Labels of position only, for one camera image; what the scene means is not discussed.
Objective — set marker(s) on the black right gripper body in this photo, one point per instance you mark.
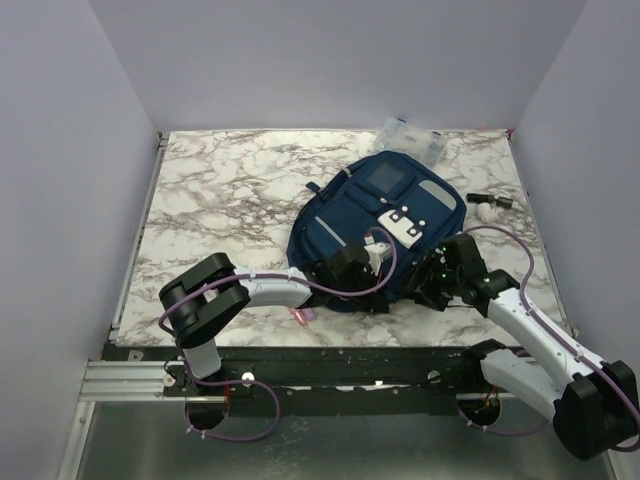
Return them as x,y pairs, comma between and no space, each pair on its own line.
439,283

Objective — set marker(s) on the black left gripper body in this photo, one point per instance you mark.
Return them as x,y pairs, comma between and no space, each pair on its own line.
362,280

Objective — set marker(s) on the pink highlighter pen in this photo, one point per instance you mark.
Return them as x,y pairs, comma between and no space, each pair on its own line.
309,313

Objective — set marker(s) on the navy blue student backpack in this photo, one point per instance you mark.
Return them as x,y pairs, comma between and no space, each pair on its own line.
389,190

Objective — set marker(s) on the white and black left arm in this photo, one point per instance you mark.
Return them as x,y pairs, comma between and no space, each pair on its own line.
202,301

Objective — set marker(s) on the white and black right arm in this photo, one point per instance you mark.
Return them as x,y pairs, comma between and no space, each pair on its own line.
592,404

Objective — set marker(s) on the black and white cylinder tool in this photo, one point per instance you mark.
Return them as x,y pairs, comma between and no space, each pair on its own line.
487,204

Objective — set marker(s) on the clear plastic screw organiser box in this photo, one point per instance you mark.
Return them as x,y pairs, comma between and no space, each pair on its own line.
422,145

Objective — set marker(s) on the aluminium front mounting rail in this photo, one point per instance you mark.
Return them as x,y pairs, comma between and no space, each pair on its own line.
308,413

